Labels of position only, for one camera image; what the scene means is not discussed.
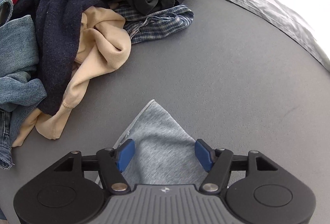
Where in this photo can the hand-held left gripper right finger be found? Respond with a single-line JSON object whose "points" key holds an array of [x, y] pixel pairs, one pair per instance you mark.
{"points": [[205, 156]]}

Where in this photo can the white printed sheet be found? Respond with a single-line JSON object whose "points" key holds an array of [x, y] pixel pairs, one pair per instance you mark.
{"points": [[257, 2]]}

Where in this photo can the navy knit sweater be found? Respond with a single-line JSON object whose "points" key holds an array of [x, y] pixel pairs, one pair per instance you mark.
{"points": [[56, 20]]}

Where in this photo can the light grey t-shirt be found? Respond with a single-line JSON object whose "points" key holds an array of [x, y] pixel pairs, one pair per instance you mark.
{"points": [[159, 141]]}

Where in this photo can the blue plaid shirt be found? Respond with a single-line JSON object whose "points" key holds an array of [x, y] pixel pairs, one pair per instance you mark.
{"points": [[159, 25]]}

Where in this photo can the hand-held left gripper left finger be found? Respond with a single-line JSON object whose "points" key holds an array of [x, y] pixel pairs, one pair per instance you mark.
{"points": [[126, 154]]}

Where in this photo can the beige garment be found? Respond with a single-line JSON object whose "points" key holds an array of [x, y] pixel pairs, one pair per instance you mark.
{"points": [[103, 40]]}

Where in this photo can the blue denim jeans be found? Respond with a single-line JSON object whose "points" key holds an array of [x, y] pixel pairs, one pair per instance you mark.
{"points": [[18, 40]]}

